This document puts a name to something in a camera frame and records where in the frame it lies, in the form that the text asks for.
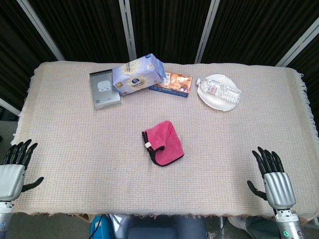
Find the dark pleated curtain panel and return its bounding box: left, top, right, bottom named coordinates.
left=128, top=0, right=215, bottom=63
left=289, top=39, right=319, bottom=100
left=201, top=0, right=319, bottom=67
left=26, top=0, right=132, bottom=63
left=0, top=0, right=59, bottom=110

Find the pink microfiber cloth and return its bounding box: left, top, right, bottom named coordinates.
left=141, top=120, right=185, bottom=167

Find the white partition frame post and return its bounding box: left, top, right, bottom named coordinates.
left=16, top=0, right=65, bottom=62
left=118, top=0, right=137, bottom=60
left=275, top=23, right=319, bottom=67
left=0, top=98, right=21, bottom=117
left=194, top=0, right=221, bottom=63

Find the clear plastic water bottle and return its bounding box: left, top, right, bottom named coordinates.
left=196, top=77, right=242, bottom=103

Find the blue white tissue pack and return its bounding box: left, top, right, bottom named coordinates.
left=112, top=52, right=166, bottom=96

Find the blue plastic base cover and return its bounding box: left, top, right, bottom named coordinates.
left=90, top=214, right=112, bottom=239

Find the grey earbuds box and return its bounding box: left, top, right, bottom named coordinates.
left=89, top=69, right=123, bottom=111

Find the beige woven tablecloth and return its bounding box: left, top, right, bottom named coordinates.
left=9, top=61, right=314, bottom=224

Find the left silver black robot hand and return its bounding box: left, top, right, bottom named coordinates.
left=0, top=139, right=44, bottom=202

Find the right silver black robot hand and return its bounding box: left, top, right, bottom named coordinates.
left=247, top=146, right=297, bottom=209

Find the grey-blue robot torso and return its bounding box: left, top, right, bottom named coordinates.
left=109, top=214, right=207, bottom=239

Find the white paper plate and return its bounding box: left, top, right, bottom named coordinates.
left=196, top=74, right=239, bottom=113

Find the orange blue biscuit box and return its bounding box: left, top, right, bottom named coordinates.
left=149, top=71, right=193, bottom=98

